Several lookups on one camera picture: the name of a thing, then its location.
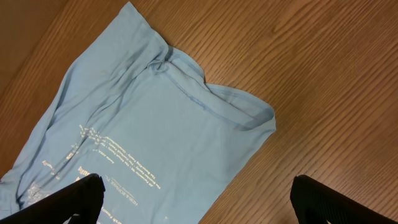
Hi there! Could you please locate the light blue printed t-shirt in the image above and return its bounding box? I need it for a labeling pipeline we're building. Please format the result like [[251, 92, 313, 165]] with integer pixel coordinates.
[[1, 3, 276, 223]]

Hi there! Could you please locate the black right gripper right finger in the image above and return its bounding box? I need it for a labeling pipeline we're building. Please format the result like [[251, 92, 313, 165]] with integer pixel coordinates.
[[290, 175, 397, 224]]

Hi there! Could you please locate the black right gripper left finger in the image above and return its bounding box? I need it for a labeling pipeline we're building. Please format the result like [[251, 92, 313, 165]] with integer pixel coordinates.
[[1, 174, 106, 224]]

